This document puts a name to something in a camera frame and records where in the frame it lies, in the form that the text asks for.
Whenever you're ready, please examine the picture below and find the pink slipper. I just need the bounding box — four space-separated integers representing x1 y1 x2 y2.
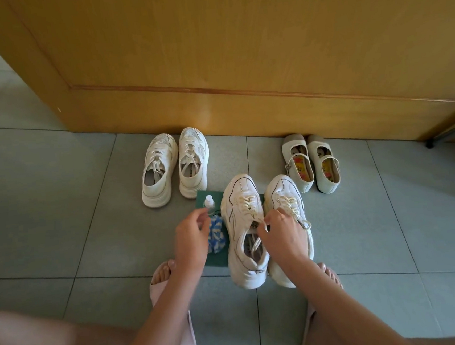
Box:
297 302 322 345
146 258 198 345

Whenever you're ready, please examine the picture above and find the person's foot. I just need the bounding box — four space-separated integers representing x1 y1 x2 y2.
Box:
317 261 344 293
149 258 179 285

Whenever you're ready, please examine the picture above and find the metal rod with black foot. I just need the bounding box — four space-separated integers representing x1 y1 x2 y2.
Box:
423 116 455 150

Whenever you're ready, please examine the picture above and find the person's right hand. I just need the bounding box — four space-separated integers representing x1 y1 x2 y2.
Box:
254 205 312 271

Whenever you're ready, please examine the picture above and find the beige strap shoe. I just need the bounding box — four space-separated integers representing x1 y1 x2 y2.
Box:
306 132 343 196
280 132 317 195

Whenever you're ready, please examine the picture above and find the person's right forearm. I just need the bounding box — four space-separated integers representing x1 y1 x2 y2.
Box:
278 248 410 345

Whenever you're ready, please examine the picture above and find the small clear spray bottle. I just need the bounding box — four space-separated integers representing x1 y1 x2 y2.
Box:
202 194 217 217

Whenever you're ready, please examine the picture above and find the person's right leg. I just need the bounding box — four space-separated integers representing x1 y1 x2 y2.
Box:
302 302 455 345

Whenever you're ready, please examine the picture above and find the person's left hand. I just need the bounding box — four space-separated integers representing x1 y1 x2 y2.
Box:
169 207 218 279

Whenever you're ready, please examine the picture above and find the green mat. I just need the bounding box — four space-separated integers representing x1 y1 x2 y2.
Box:
194 184 273 268

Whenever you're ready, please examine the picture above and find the white chunky lace-up sneaker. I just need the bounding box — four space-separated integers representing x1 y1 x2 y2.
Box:
259 172 319 291
217 172 274 292

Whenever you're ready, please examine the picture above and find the person's right foot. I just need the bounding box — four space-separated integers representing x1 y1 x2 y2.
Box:
317 261 344 293

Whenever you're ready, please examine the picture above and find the person's left forearm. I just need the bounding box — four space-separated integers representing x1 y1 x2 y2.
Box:
100 267 212 345

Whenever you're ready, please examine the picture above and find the blue patterned cloth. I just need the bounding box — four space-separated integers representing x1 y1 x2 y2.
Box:
205 213 230 255

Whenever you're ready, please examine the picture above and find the white mesh sneaker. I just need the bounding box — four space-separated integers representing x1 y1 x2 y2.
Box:
136 132 184 210
173 125 214 201

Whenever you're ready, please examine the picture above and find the person's left foot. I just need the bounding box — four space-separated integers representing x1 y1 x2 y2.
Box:
149 258 179 285

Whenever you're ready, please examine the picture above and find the wooden door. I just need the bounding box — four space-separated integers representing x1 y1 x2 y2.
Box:
0 0 455 190

